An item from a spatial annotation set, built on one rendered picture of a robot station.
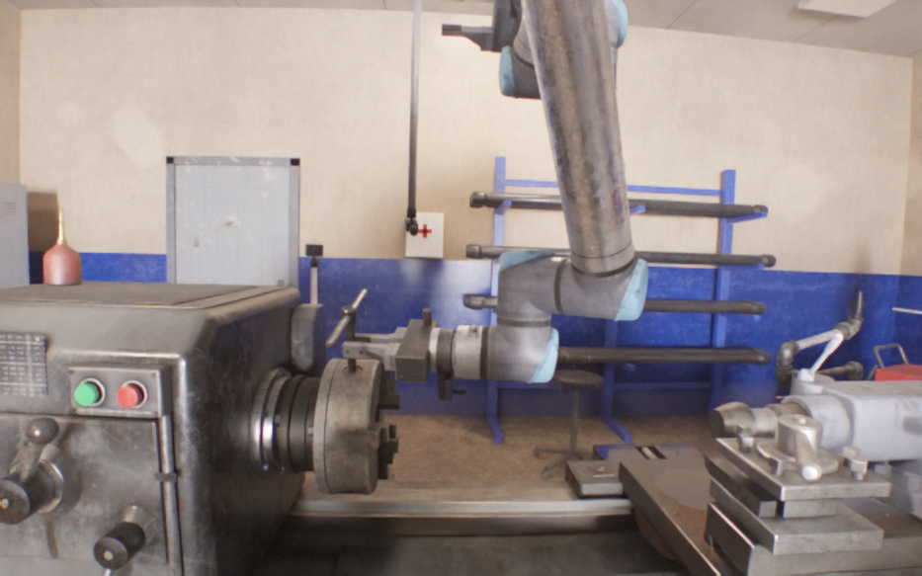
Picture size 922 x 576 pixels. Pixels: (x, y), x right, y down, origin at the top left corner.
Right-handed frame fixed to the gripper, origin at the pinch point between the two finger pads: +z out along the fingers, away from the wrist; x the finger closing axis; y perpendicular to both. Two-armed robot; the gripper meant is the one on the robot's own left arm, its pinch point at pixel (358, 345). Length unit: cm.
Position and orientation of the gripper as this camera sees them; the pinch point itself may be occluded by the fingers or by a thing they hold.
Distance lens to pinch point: 82.1
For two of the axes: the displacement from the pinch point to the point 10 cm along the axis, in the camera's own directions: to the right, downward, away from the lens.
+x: -1.1, 4.0, -9.1
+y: 0.0, -9.2, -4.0
